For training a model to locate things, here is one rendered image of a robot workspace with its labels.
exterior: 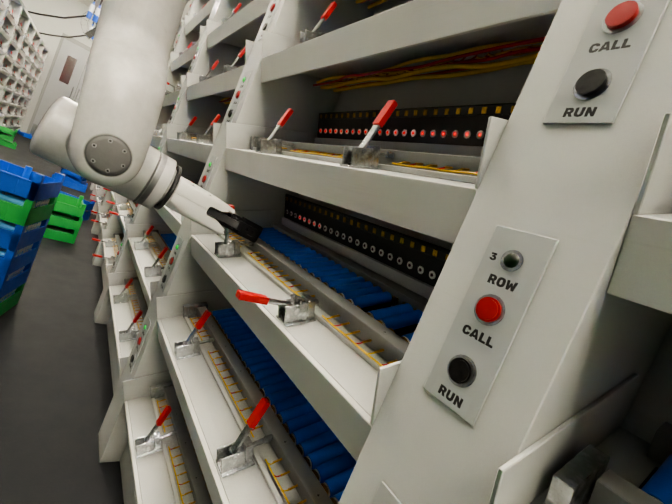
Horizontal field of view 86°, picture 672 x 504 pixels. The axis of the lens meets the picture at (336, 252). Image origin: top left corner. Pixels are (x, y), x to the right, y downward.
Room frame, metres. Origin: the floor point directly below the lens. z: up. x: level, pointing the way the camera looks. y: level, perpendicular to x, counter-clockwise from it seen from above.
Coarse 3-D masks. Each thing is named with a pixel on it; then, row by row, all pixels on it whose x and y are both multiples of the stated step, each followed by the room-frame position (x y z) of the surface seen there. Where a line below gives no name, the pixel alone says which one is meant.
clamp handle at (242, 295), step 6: (240, 294) 0.37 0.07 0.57; (246, 294) 0.37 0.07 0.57; (252, 294) 0.38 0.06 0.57; (258, 294) 0.39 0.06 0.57; (246, 300) 0.37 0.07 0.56; (252, 300) 0.38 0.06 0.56; (258, 300) 0.38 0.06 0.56; (264, 300) 0.39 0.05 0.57; (270, 300) 0.39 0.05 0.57; (276, 300) 0.40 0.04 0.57; (294, 300) 0.41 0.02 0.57
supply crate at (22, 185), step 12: (0, 168) 1.14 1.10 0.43; (12, 168) 1.16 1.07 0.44; (24, 168) 1.17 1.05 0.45; (0, 180) 1.00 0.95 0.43; (12, 180) 1.01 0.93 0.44; (24, 180) 1.02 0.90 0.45; (36, 180) 1.03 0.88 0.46; (48, 180) 1.20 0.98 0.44; (60, 180) 1.19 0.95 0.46; (12, 192) 1.01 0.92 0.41; (24, 192) 1.02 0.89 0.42; (36, 192) 1.03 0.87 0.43; (48, 192) 1.12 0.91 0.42
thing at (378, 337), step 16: (240, 240) 0.70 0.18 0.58; (256, 256) 0.61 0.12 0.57; (272, 256) 0.59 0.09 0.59; (272, 272) 0.55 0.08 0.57; (288, 272) 0.54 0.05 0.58; (304, 272) 0.52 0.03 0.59; (304, 288) 0.49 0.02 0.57; (320, 288) 0.46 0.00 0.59; (320, 304) 0.46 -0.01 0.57; (336, 304) 0.43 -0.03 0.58; (352, 304) 0.42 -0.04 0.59; (352, 320) 0.40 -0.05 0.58; (368, 320) 0.39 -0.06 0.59; (368, 336) 0.38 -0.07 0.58; (384, 336) 0.36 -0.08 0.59; (384, 352) 0.35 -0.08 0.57; (400, 352) 0.33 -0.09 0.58
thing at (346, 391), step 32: (192, 224) 0.74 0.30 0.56; (288, 224) 0.79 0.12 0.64; (352, 256) 0.60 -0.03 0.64; (224, 288) 0.57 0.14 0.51; (256, 288) 0.50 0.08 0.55; (416, 288) 0.48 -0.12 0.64; (256, 320) 0.46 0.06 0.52; (288, 352) 0.38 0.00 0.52; (320, 352) 0.36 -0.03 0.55; (352, 352) 0.37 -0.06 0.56; (320, 384) 0.33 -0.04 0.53; (352, 384) 0.31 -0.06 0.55; (384, 384) 0.26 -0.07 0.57; (320, 416) 0.33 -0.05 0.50; (352, 416) 0.29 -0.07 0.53; (352, 448) 0.29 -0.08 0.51
